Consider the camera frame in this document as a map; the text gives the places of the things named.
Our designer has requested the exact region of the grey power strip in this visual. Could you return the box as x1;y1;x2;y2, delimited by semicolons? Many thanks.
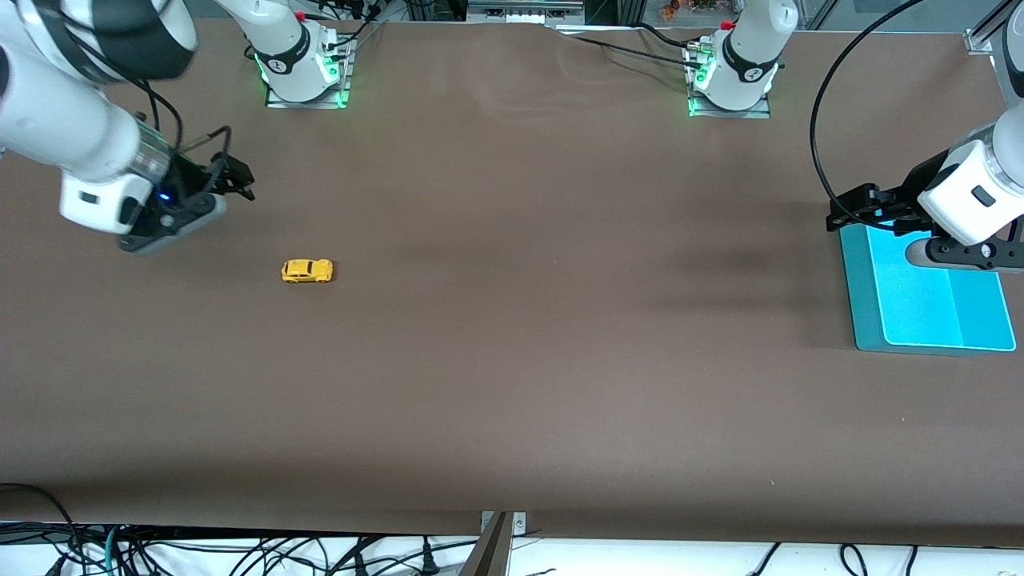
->
466;0;586;25

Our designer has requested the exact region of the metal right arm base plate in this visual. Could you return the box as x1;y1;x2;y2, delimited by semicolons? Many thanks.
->
266;36;353;109

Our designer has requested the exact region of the aluminium frame profile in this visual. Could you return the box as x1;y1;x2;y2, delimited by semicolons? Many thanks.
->
964;0;1024;55

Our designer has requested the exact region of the black base cable bundle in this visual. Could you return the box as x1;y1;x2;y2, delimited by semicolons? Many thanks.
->
320;0;385;57

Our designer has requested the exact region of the yellow toy beetle car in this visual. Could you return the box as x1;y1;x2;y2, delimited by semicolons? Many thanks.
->
281;258;334;285

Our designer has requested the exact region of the grey-brown support strut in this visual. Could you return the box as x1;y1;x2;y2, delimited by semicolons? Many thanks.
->
458;512;513;576

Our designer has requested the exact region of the turquoise plastic bin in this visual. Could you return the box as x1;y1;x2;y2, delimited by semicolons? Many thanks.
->
838;222;1017;354

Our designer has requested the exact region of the tangle of black cables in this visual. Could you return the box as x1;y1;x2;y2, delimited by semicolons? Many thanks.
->
0;482;481;576

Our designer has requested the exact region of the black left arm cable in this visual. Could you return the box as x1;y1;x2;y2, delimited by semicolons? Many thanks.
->
810;0;925;233

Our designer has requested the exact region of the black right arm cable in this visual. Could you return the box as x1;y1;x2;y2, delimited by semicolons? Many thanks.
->
132;76;233;173

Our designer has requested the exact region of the black base connector cable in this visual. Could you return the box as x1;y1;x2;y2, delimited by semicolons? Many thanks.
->
552;24;709;69

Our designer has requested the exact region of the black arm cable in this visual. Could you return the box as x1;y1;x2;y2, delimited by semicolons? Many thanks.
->
132;76;233;173
810;0;925;233

